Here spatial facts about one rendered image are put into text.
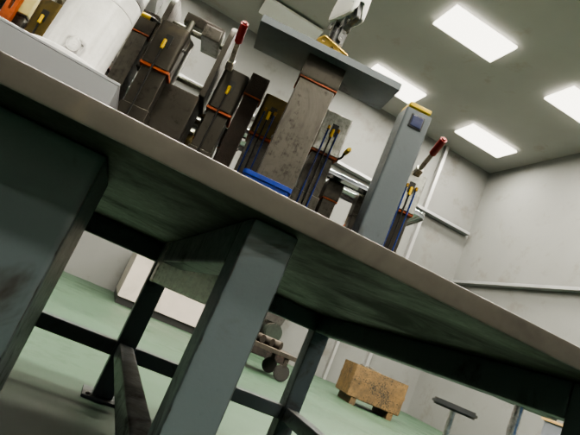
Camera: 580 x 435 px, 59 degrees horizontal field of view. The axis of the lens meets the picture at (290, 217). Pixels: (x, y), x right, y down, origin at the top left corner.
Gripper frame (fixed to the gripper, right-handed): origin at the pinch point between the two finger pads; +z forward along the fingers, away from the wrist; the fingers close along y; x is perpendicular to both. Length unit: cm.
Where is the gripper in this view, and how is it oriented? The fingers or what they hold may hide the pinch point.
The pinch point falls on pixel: (336, 39)
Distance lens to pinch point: 139.1
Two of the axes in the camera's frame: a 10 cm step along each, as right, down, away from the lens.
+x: -7.4, -4.4, -5.1
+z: -3.9, 9.0, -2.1
